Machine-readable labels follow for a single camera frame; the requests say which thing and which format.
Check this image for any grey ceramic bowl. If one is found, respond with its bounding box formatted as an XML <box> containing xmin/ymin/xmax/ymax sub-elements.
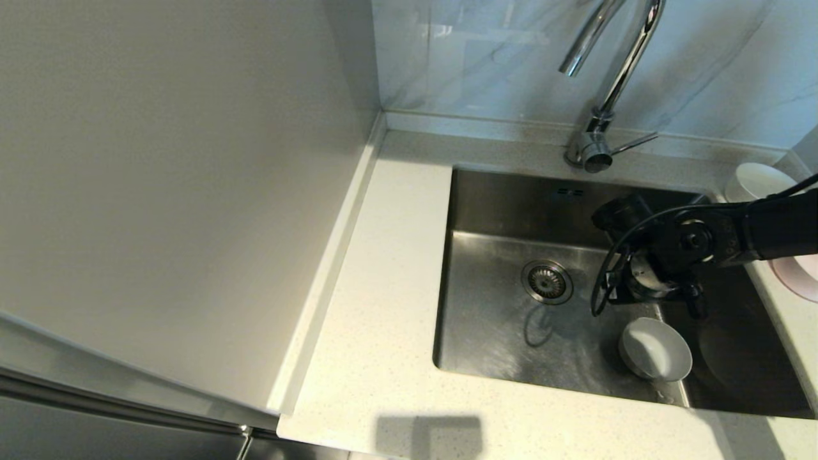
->
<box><xmin>617</xmin><ymin>318</ymin><xmax>693</xmax><ymax>383</ymax></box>

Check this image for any white ceramic bowl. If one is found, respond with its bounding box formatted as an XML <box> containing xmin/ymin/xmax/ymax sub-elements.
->
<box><xmin>725</xmin><ymin>162</ymin><xmax>801</xmax><ymax>204</ymax></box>

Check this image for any pink ceramic bowl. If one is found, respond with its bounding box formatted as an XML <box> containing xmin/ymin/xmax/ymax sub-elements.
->
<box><xmin>769</xmin><ymin>254</ymin><xmax>818</xmax><ymax>303</ymax></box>

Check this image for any chrome gooseneck faucet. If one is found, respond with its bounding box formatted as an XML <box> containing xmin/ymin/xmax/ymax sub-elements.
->
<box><xmin>559</xmin><ymin>0</ymin><xmax>665</xmax><ymax>173</ymax></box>

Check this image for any stainless steel sink basin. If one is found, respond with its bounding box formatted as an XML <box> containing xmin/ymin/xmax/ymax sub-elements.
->
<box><xmin>432</xmin><ymin>165</ymin><xmax>816</xmax><ymax>420</ymax></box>

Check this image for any round metal drain strainer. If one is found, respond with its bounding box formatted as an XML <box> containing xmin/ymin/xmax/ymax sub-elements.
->
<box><xmin>521</xmin><ymin>259</ymin><xmax>575</xmax><ymax>305</ymax></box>

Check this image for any grey tall cabinet side panel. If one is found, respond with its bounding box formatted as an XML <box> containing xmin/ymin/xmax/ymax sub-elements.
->
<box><xmin>0</xmin><ymin>0</ymin><xmax>387</xmax><ymax>416</ymax></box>

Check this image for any chrome door trim strip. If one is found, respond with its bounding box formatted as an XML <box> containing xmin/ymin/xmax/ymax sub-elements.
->
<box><xmin>0</xmin><ymin>367</ymin><xmax>253</xmax><ymax>440</ymax></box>

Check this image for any grey appliance door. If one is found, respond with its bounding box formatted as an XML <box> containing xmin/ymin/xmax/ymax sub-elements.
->
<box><xmin>0</xmin><ymin>310</ymin><xmax>349</xmax><ymax>460</ymax></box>

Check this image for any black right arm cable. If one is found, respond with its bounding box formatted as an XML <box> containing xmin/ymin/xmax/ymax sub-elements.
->
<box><xmin>590</xmin><ymin>172</ymin><xmax>818</xmax><ymax>320</ymax></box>

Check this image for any chrome door handle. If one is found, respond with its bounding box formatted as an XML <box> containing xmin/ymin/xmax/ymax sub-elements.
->
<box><xmin>235</xmin><ymin>423</ymin><xmax>256</xmax><ymax>460</ymax></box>

